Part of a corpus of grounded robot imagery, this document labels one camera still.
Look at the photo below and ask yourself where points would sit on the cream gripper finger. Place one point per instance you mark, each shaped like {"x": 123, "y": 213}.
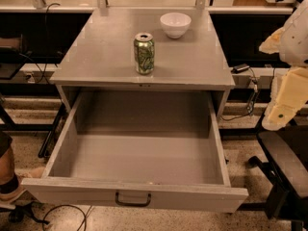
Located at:
{"x": 272, "y": 43}
{"x": 289, "y": 93}

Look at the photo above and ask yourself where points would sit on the green soda can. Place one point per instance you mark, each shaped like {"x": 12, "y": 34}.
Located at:
{"x": 144, "y": 51}

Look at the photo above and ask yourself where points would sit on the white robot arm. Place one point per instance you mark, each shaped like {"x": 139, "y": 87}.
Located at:
{"x": 294, "y": 41}

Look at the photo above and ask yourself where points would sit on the open grey top drawer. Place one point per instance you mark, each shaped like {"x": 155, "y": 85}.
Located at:
{"x": 165, "y": 143}

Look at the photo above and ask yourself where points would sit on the black power adapter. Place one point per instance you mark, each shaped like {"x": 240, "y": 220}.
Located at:
{"x": 240, "y": 68}

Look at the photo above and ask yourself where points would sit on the black office chair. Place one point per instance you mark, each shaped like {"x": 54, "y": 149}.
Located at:
{"x": 287, "y": 170}

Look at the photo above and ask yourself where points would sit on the white ceramic bowl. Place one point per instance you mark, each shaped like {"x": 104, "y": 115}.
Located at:
{"x": 175, "y": 25}

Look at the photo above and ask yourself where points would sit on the grey cabinet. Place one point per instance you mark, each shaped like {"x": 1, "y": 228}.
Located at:
{"x": 128, "y": 47}

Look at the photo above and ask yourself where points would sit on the person's leg with shoe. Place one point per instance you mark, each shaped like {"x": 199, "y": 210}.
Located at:
{"x": 10, "y": 182}

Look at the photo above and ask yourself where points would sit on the black drawer handle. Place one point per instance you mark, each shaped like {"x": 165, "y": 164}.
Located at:
{"x": 125, "y": 200}

